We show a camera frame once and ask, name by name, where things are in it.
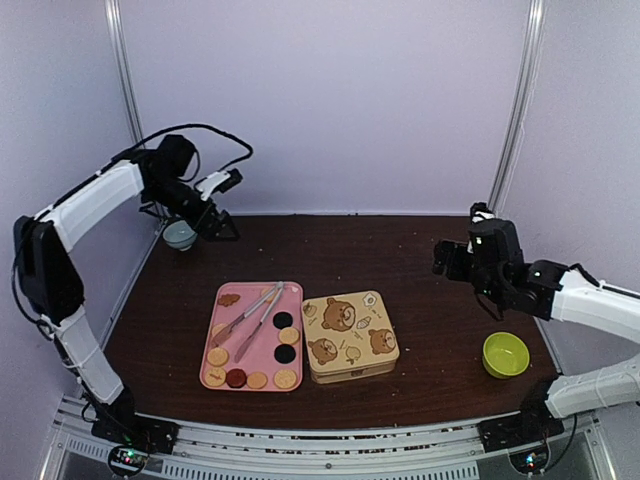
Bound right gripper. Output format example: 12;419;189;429
433;239;504;305

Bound silver white tongs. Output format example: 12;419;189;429
209;280;286;362

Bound silver tin lid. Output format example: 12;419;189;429
302;290;400;374

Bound gold cookie tin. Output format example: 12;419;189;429
310;361;396;385

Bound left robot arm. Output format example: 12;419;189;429
11;125;254;444

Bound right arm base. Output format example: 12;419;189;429
477;411;564;476

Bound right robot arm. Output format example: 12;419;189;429
433;218;639;442

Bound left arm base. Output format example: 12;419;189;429
91;416;179;478

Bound pale blue ceramic bowl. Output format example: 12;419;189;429
162;220;197;251

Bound brown leaf cookie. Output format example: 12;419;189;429
217;293;241;307

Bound embossed cookie left upper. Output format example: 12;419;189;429
211;323;227;339

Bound black sandwich cookie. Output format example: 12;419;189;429
273;311;293;330

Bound green bowl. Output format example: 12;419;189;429
482;332;530;379

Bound pink plastic tray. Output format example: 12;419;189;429
199;281;304;393

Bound embossed cookie left lower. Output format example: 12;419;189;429
206;347;229;367

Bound black cookie lower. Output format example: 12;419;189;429
274;344;297;364

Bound round cookie red mark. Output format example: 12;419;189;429
203;366;226;388

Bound dark red round cookie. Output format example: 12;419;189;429
226;368;247;389

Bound plain tan round cookie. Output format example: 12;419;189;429
246;372;269;390

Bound round embossed cookie bottom right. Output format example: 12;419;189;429
273;369;298;390

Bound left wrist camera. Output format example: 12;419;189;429
194;168;243;200

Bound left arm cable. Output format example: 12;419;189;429
99;123;254;176

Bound right frame post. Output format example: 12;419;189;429
488;0;546;213

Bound frame post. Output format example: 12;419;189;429
488;0;546;213
104;0;144;143

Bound aluminium front rail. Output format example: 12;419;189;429
35;397;617;479

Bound left frame post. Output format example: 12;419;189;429
104;0;144;143

